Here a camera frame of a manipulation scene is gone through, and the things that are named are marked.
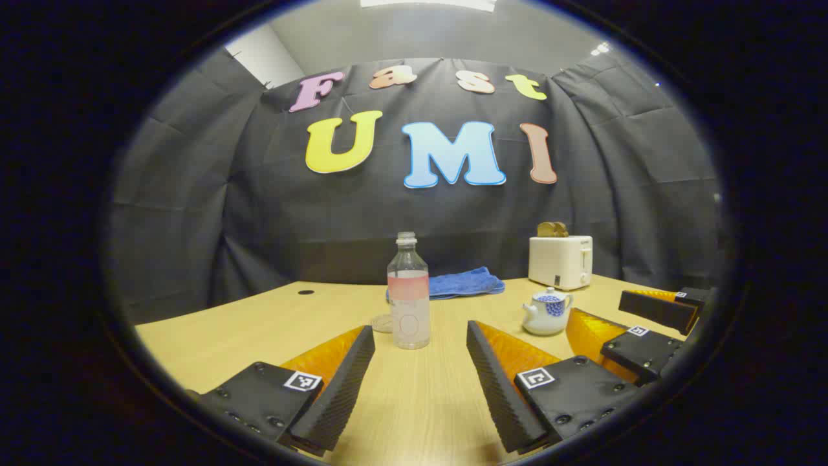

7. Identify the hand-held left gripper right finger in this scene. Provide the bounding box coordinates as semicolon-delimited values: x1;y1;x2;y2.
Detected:
466;320;644;455

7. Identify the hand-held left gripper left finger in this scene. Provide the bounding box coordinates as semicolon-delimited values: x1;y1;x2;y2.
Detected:
188;325;376;457

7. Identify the white blue-patterned teacup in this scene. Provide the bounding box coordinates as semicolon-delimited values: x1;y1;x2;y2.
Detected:
522;293;574;336

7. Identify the clear plastic water bottle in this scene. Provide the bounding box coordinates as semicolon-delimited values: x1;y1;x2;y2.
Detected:
387;232;431;350

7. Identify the white toaster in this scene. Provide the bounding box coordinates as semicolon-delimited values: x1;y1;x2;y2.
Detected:
528;235;594;291

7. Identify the blue folded towel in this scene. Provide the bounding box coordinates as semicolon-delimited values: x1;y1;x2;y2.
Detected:
386;267;506;302

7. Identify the black backdrop cloth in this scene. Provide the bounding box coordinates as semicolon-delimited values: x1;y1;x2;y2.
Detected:
107;49;728;324

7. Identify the ceiling light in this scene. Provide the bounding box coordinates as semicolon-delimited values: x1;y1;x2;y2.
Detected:
359;0;497;12

